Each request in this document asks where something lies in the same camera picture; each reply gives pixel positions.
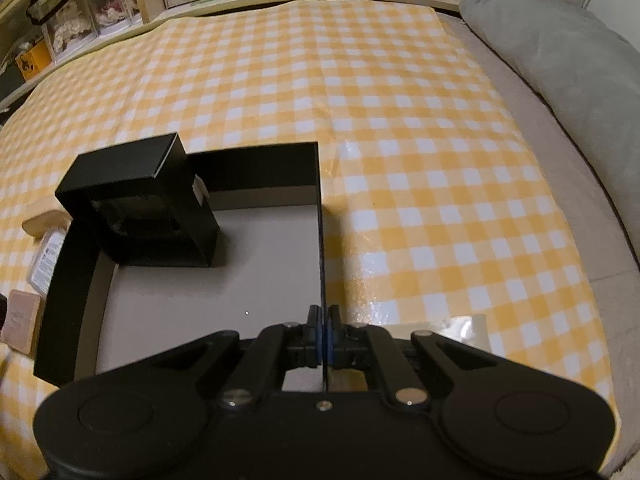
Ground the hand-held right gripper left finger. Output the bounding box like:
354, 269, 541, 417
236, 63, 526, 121
145, 306, 325, 406

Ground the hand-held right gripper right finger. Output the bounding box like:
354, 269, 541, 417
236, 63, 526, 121
326, 306, 503, 405

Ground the shallow black cardboard tray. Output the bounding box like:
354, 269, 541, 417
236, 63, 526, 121
32, 141, 327, 396

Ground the clear packet with round tin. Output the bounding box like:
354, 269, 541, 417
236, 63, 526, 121
27, 227, 68, 295

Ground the beige oval wooden box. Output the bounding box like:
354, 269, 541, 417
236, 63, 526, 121
22, 210, 73, 238

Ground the pink square case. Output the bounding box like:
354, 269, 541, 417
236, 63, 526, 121
0, 289, 43, 353

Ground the yellow white checked mat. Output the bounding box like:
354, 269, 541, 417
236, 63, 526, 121
0, 0, 623, 480

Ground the small black open box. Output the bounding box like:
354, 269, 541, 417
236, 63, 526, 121
54, 132, 222, 268

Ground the beige bed sheet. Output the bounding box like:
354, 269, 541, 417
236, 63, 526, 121
440, 10, 640, 476

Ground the grey pillow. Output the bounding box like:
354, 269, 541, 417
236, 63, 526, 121
459, 0, 640, 261

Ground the clear case with cream doll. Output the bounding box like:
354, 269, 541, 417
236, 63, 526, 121
42, 0, 98, 58

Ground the yellow and black box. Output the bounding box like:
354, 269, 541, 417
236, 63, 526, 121
15, 40, 53, 81

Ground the black strap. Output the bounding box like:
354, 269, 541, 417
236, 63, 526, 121
27, 0, 83, 26

